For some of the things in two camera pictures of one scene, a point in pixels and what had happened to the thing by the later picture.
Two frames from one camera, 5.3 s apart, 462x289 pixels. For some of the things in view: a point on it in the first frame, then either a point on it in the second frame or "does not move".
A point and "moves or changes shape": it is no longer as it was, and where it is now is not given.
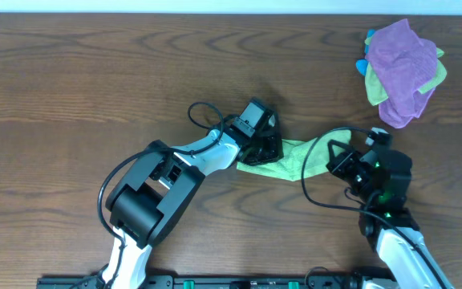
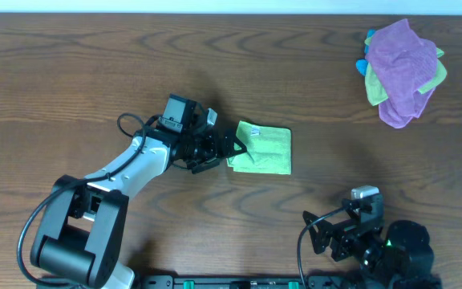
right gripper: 337,164 → 343,235
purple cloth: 404,63 does not move
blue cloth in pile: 362,63 does not move
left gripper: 267,148 → 218,146
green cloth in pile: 375,88 does not move
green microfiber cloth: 292,165 moves or changes shape
